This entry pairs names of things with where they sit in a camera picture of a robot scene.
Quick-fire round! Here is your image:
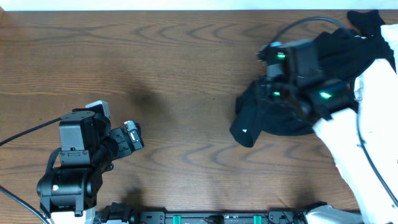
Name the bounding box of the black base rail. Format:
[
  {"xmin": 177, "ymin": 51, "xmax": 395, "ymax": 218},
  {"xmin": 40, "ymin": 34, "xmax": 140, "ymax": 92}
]
[{"xmin": 93, "ymin": 202, "xmax": 363, "ymax": 224}]

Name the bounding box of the white shirt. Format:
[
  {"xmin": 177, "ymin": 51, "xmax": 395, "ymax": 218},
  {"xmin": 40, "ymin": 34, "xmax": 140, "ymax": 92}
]
[{"xmin": 313, "ymin": 59, "xmax": 397, "ymax": 223}]

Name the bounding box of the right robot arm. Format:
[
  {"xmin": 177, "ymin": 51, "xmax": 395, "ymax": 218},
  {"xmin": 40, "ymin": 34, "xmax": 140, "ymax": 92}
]
[{"xmin": 259, "ymin": 40, "xmax": 397, "ymax": 223}]

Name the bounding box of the black garment at corner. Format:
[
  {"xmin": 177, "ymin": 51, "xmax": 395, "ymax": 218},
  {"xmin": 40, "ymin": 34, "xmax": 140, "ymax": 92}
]
[{"xmin": 347, "ymin": 10, "xmax": 386, "ymax": 37}]

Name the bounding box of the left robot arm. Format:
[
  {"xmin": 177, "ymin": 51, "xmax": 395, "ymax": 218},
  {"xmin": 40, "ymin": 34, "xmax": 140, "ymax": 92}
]
[{"xmin": 37, "ymin": 109, "xmax": 144, "ymax": 223}]

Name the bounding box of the black Sydrogen t-shirt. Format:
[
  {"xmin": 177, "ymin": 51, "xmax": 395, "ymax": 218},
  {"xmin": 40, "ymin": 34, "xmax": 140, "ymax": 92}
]
[{"xmin": 229, "ymin": 25, "xmax": 397, "ymax": 147}]

